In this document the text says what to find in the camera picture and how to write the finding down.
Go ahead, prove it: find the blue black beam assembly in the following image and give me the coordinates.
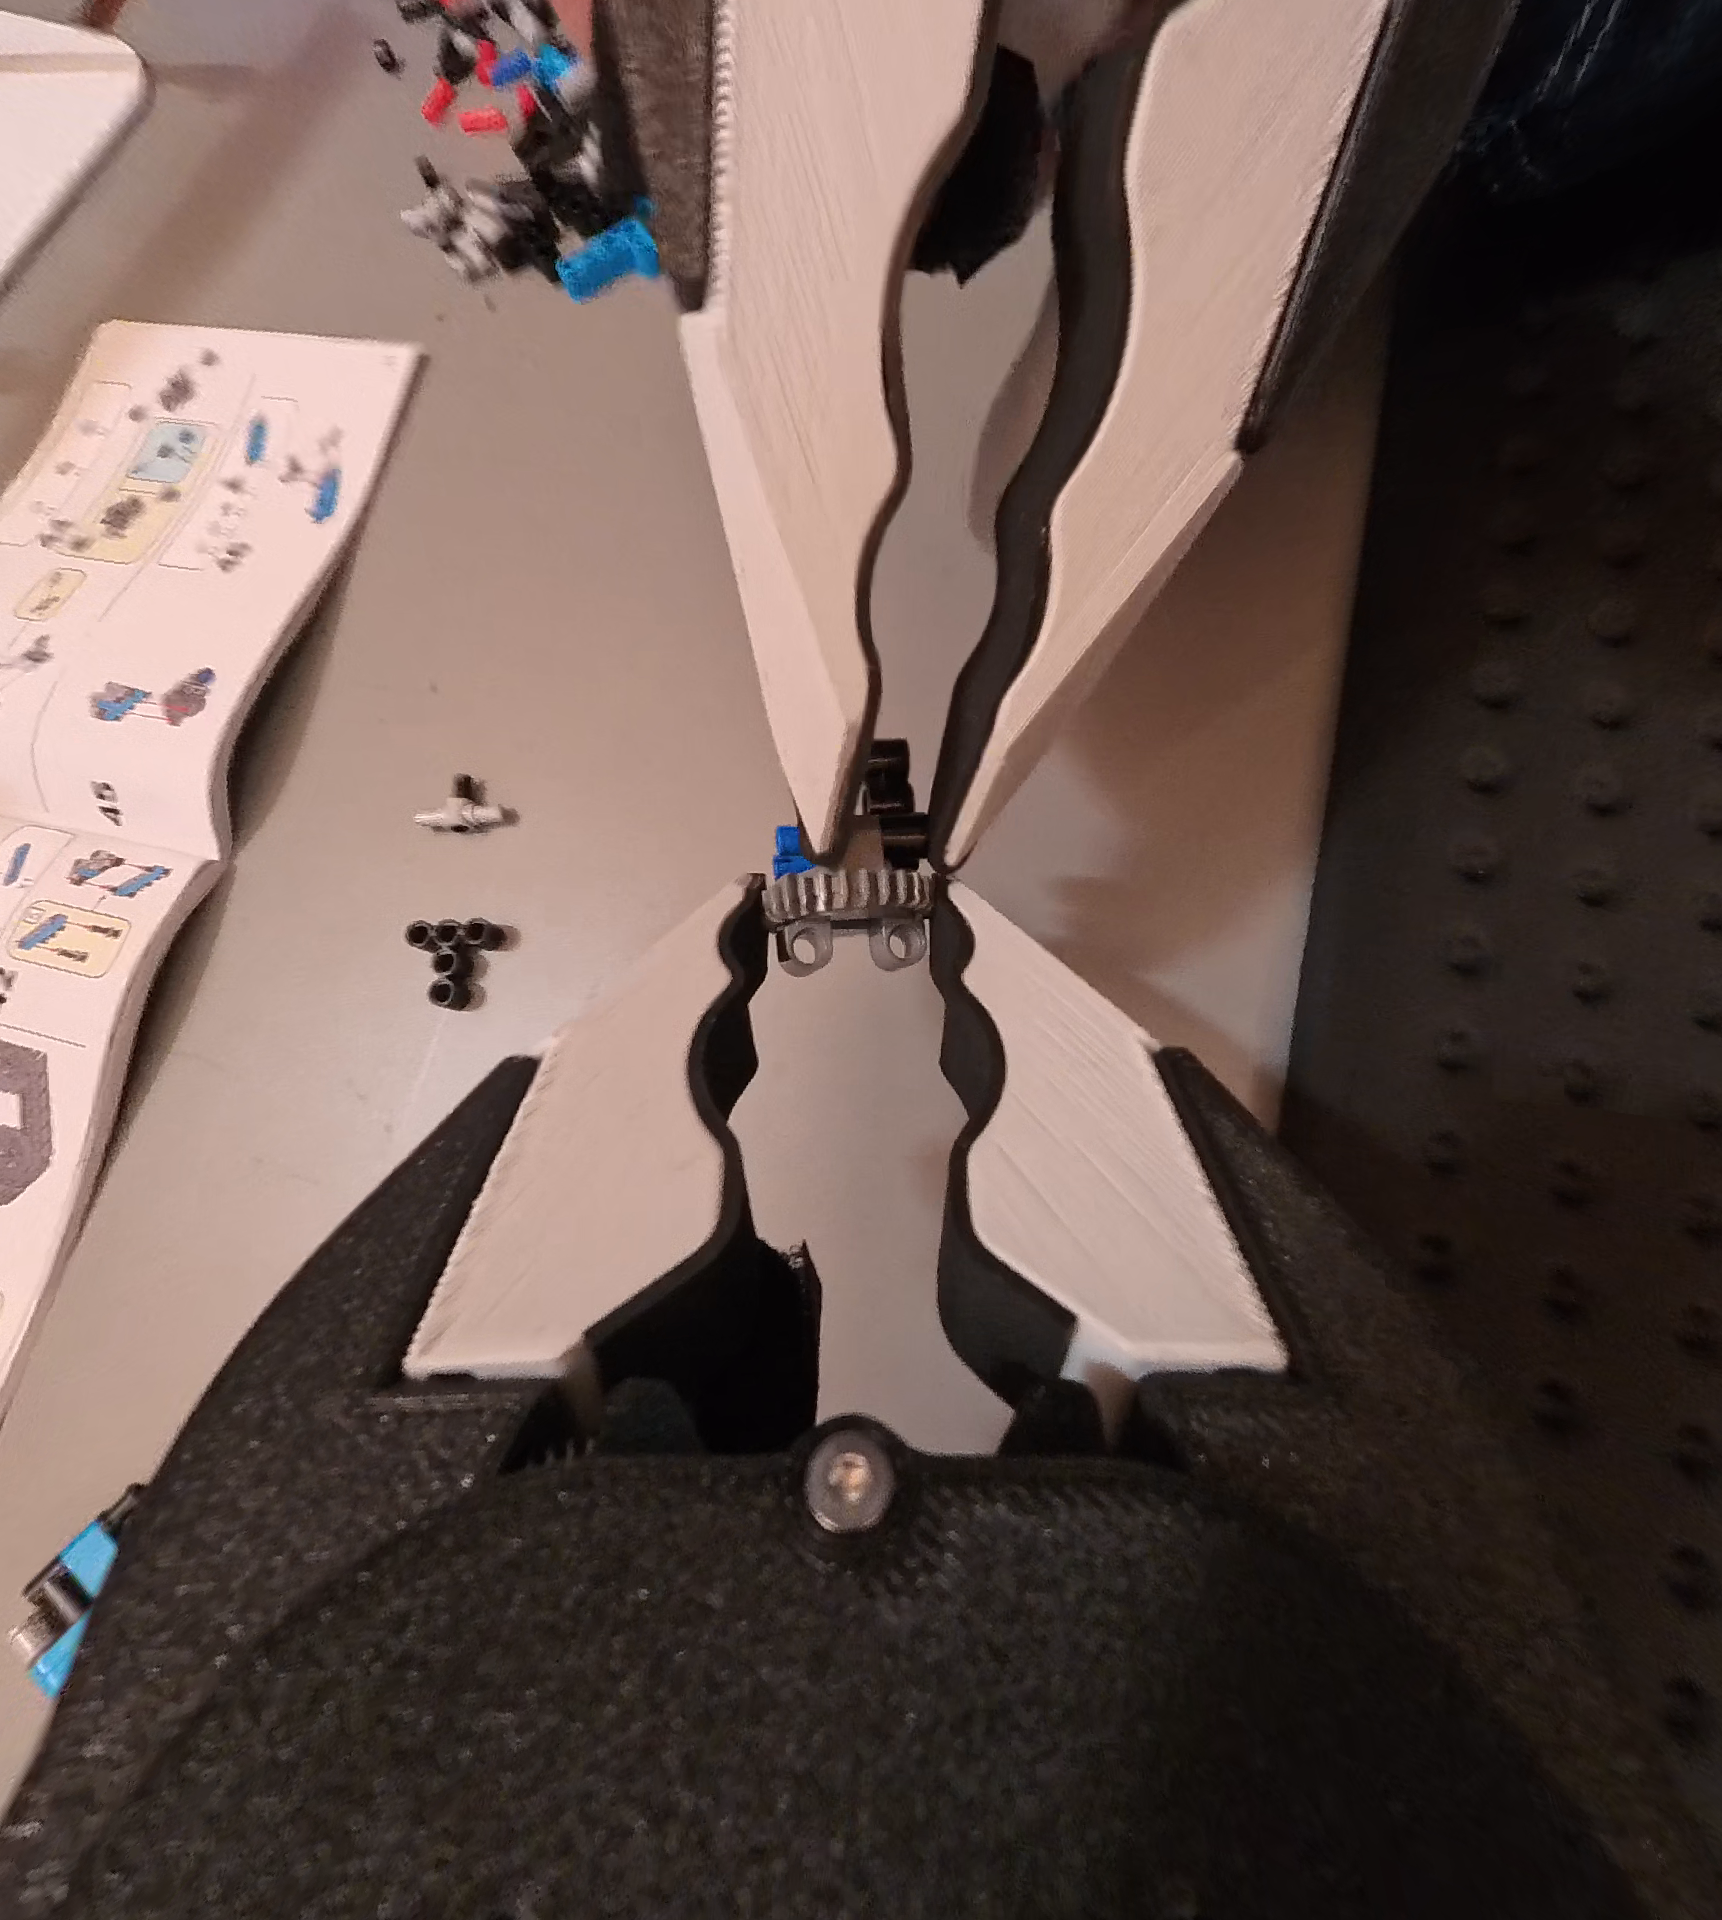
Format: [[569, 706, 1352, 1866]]
[[8, 1485, 145, 1701]]

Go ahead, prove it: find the blue black pin connector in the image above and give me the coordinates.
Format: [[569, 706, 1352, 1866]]
[[770, 735, 939, 880]]

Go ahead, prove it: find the black connector cluster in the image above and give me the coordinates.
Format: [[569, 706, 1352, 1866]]
[[408, 919, 519, 1011]]

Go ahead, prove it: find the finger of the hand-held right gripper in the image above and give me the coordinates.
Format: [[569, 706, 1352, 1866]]
[[678, 0, 1008, 873], [933, 0, 1399, 873]]

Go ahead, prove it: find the pile of small pins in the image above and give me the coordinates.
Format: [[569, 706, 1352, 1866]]
[[373, 0, 661, 302]]

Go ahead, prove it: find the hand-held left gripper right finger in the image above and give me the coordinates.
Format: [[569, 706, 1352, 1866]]
[[928, 875, 1290, 1375]]

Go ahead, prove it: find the instruction booklet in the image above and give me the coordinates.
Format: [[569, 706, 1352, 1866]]
[[0, 318, 426, 1580]]

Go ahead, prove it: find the grey desk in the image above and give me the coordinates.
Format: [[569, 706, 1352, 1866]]
[[0, 0, 1389, 1920]]

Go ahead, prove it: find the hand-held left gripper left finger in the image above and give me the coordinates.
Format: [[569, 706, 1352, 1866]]
[[403, 875, 781, 1380]]

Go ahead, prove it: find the person's right forearm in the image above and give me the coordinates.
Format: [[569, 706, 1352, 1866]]
[[1447, 0, 1722, 213]]

